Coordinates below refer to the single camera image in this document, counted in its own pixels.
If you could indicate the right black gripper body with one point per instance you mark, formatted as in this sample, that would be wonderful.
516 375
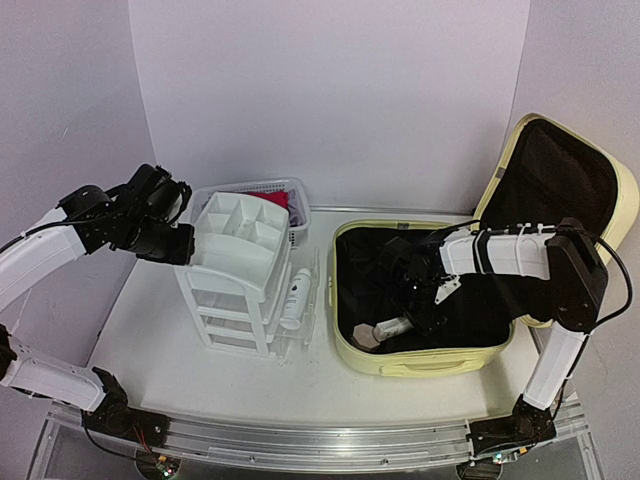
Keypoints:
417 301

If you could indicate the pale yellow hard-shell suitcase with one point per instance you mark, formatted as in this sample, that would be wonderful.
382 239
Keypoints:
546 173

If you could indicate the white perforated plastic basket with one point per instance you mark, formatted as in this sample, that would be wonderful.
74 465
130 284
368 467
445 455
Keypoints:
200 197

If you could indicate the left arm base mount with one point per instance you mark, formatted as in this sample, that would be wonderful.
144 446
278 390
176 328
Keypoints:
113 416

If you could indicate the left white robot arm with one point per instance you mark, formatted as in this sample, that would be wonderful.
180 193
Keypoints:
141 217

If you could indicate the lilac shirt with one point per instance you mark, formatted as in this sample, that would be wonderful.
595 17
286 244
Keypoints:
297 216

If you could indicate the white lotion tube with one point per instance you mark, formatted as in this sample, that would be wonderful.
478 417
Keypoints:
296 299

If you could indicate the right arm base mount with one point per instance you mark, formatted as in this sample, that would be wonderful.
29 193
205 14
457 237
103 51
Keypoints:
510 430

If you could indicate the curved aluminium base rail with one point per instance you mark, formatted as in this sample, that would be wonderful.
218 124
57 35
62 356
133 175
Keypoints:
68 449

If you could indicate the white toothpaste box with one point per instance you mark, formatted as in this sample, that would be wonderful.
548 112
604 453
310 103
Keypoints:
391 328

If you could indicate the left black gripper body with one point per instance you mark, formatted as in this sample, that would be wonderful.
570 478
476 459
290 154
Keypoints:
145 239

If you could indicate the white plastic drawer organizer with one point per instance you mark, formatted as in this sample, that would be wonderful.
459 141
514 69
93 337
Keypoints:
238 278

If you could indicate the red shirt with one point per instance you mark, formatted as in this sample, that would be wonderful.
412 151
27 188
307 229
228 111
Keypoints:
279 198

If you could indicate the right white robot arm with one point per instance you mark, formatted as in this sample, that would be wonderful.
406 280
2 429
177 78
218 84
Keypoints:
550 272

